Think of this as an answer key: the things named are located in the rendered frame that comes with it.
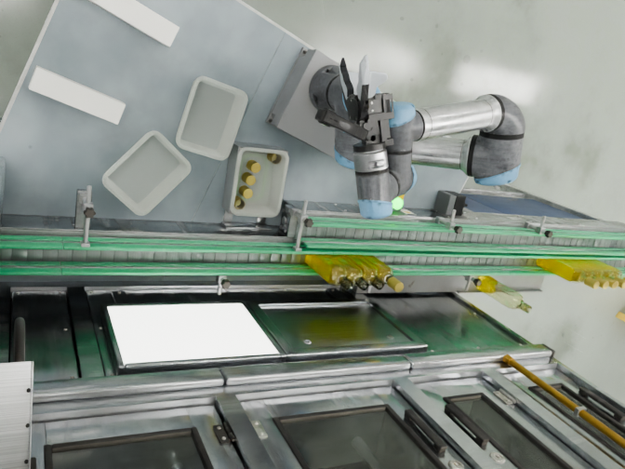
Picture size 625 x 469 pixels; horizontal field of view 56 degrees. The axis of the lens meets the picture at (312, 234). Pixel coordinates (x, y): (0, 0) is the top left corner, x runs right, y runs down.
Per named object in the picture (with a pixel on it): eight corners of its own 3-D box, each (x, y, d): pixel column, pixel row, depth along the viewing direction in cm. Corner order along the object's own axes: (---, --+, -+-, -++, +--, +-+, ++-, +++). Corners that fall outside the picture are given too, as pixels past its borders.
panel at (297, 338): (99, 313, 165) (116, 378, 136) (100, 302, 164) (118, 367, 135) (369, 305, 206) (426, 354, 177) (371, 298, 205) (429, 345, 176)
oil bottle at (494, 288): (475, 288, 240) (522, 317, 218) (478, 275, 238) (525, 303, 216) (485, 287, 242) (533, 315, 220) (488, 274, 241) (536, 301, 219)
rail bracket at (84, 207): (71, 225, 172) (77, 252, 153) (74, 169, 168) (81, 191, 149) (87, 225, 175) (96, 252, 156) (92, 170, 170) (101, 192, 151)
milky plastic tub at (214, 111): (167, 140, 181) (173, 146, 174) (190, 70, 177) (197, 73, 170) (219, 156, 190) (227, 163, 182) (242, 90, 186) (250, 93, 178)
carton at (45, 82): (36, 65, 158) (36, 67, 153) (122, 101, 170) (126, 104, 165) (28, 86, 159) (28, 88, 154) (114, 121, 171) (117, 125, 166)
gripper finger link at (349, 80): (359, 63, 133) (371, 97, 131) (335, 67, 132) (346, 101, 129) (362, 54, 131) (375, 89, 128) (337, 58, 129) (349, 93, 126)
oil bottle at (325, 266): (303, 261, 200) (332, 288, 182) (306, 247, 198) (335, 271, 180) (318, 262, 203) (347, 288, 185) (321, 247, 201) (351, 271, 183)
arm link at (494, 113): (539, 89, 153) (404, 109, 126) (534, 131, 157) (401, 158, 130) (502, 84, 161) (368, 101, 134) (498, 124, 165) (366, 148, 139)
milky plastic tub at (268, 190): (221, 207, 194) (229, 215, 187) (231, 140, 188) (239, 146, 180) (270, 210, 202) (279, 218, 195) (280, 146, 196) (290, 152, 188)
